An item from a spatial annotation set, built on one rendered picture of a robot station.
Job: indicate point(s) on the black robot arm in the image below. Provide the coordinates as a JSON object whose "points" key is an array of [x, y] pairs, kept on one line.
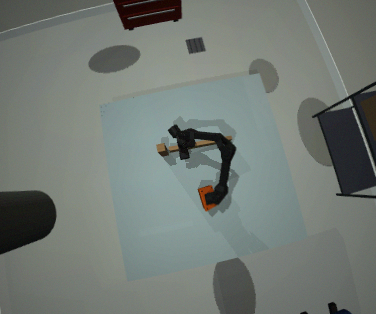
{"points": [[186, 138]]}

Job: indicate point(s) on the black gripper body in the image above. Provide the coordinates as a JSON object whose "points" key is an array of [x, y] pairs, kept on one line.
{"points": [[184, 154]]}

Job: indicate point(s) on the brown wooden post with slot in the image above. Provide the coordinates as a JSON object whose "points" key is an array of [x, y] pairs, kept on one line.
{"points": [[161, 149]]}

